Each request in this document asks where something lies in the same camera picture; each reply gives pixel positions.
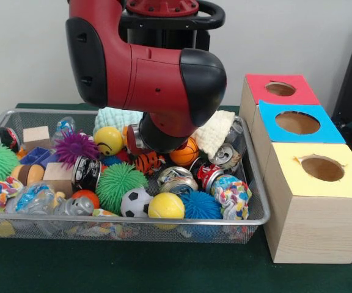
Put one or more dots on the cream yellow waffle cloth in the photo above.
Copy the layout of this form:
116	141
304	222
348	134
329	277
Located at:
216	135

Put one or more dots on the mint green waffle cloth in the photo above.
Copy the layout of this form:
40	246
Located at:
115	117

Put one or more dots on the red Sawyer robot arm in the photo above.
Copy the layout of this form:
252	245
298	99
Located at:
151	79

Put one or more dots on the clear mesh bin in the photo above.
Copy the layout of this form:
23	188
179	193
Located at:
252	201

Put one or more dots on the wooden box with three holes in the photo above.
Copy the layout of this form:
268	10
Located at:
316	226

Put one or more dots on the small orange basketball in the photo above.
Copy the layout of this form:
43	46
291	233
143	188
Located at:
184	151

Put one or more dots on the blue spiky rubber ball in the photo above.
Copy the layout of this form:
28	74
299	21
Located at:
200	204

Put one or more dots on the yellow smiley ball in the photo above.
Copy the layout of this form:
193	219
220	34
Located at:
109	140

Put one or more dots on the small green spiky ball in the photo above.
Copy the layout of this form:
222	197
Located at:
121	186

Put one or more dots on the small soccer ball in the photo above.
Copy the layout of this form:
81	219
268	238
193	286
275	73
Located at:
136	202

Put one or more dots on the purple spiky monster toy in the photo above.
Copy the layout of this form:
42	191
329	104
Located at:
75	146

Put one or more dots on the dark green tablecloth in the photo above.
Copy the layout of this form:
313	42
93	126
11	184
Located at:
102	268

